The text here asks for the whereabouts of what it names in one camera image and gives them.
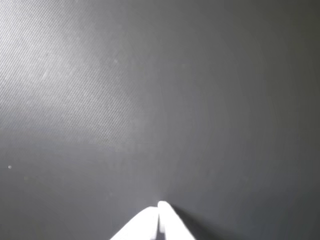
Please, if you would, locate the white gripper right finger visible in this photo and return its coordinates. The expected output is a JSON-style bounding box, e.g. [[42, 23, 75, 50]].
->
[[157, 200, 197, 240]]

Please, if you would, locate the black table mat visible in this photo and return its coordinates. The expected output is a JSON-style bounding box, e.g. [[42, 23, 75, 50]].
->
[[0, 0, 320, 240]]

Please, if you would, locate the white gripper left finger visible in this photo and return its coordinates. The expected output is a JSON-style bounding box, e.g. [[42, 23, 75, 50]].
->
[[109, 206, 160, 240]]

